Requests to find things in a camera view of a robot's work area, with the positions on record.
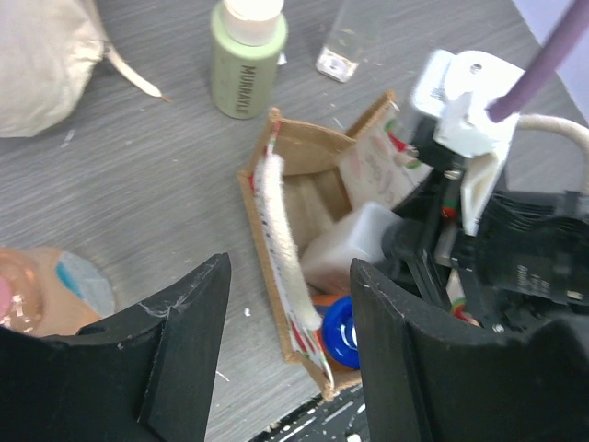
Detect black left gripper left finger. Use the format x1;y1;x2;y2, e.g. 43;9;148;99
1;253;231;441

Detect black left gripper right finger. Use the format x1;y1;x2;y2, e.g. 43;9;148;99
351;260;588;441

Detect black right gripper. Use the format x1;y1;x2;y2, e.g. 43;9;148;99
379;117;588;330

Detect blue bottle white pump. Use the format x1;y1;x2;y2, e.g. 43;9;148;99
312;295;360;370

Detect pink cap amber bottle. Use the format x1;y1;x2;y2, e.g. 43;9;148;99
1;247;116;337

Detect white bottle grey cap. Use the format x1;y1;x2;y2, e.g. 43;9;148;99
300;202;401;295

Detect canvas tote bag with handles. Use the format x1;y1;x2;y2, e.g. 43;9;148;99
237;89;589;401

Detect dark cap clear bottle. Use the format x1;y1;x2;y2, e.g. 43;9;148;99
316;0;386;83

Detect cream lid green jar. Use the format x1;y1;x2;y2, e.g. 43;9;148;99
211;1;288;120

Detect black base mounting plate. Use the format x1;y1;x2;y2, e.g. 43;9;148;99
250;385;370;442

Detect beige cloth garment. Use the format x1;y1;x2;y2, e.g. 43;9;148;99
1;1;165;138

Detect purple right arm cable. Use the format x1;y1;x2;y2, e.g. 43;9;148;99
486;0;589;124

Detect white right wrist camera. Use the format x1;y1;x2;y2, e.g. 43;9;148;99
398;49;524;237

